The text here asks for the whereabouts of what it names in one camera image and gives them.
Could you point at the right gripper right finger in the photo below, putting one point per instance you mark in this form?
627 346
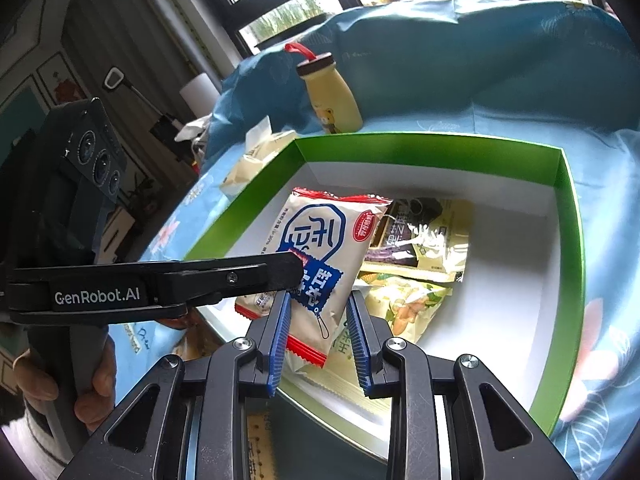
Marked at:
490 435

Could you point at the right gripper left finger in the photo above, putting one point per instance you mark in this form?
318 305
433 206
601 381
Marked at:
189 409

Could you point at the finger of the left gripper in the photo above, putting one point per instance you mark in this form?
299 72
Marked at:
200 283

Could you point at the white blue red snack pack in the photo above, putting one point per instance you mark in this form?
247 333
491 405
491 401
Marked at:
330 235

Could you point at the black sesame snack pack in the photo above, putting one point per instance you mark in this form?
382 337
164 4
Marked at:
422 238

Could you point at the person left hand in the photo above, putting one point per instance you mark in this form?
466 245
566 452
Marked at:
91 408

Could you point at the small pale snack pack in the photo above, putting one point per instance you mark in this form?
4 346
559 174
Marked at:
407 306

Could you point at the green white cardboard box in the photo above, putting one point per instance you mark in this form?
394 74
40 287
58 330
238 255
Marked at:
481 246

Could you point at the white tissue pack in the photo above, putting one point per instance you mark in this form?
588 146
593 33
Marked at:
261 146

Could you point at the white paper roll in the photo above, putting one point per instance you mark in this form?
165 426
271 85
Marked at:
200 95

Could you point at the yellow drink bottle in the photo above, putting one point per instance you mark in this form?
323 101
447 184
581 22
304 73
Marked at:
329 95

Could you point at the blue floral table cloth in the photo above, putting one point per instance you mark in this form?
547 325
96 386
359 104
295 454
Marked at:
550 72

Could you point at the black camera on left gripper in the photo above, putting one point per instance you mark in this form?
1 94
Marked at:
81 165

